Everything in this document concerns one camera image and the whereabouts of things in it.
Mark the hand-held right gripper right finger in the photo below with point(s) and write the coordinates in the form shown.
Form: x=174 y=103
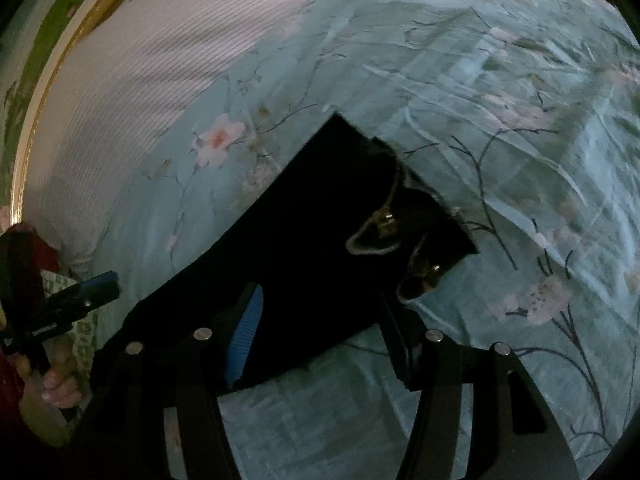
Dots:
x=400 y=355

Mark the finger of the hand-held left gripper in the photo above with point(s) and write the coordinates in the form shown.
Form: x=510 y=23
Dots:
x=92 y=287

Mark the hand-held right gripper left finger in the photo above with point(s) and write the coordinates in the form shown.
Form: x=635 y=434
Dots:
x=244 y=340

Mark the black pants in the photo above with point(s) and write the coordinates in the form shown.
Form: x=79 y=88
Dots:
x=310 y=240

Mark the person's left hand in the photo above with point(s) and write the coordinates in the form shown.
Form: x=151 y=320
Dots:
x=62 y=391

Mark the red cloth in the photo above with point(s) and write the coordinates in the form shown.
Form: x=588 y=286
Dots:
x=47 y=255

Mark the white ribbed blanket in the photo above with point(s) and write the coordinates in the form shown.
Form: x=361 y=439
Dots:
x=150 y=60

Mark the light blue floral bedsheet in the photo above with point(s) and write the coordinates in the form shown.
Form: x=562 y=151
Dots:
x=450 y=85

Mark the white gold-trimmed bed frame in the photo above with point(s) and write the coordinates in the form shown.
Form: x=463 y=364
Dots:
x=55 y=67

